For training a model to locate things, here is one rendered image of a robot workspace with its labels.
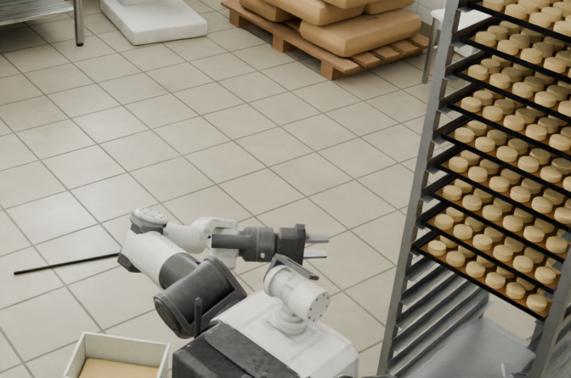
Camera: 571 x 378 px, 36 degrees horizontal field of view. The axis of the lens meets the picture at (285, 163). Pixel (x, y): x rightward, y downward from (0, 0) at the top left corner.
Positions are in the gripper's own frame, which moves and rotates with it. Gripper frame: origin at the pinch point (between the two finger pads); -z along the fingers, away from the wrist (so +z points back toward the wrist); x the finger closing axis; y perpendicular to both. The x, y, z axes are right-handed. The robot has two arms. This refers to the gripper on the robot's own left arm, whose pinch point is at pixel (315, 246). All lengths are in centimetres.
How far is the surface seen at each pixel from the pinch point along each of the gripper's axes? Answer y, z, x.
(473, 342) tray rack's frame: 49, -67, -76
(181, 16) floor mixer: 344, 50, -81
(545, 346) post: -13, -60, -19
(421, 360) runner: 31, -44, -68
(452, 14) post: 18, -28, 57
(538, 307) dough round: -7, -58, -12
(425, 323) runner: 29, -42, -50
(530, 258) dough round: 3, -57, -3
